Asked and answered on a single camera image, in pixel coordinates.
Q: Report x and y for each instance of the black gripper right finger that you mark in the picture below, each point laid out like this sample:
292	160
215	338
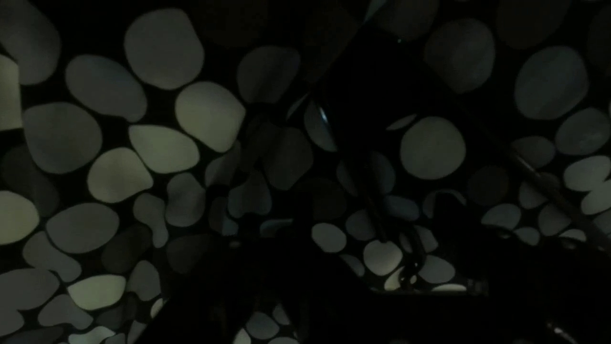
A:
471	248

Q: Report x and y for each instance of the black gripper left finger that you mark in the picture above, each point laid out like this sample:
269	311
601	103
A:
261	260

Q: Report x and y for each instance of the black pebble pattern duvet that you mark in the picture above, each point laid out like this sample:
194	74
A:
160	49

